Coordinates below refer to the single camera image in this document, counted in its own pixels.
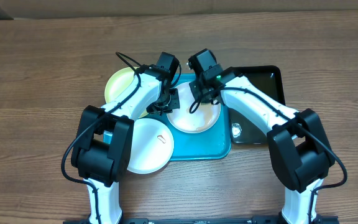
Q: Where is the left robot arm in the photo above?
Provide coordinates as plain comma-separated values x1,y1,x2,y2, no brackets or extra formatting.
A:
67,65,179,223

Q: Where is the black water tray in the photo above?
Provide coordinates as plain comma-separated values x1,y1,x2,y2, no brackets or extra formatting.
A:
228,65,285,144

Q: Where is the white plate front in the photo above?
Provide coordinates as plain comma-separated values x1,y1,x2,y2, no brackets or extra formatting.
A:
127,118,174,174

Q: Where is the lime green plate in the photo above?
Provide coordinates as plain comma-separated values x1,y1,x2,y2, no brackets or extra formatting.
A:
102,67,154,120

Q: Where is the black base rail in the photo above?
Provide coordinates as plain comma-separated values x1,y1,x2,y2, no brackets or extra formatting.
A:
63,215,340,224

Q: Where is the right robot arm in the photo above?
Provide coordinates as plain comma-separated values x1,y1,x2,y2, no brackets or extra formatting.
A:
191,65,337,223

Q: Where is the white plate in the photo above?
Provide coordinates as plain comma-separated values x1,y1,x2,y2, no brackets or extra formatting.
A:
127,118,174,174
167,82,221,133

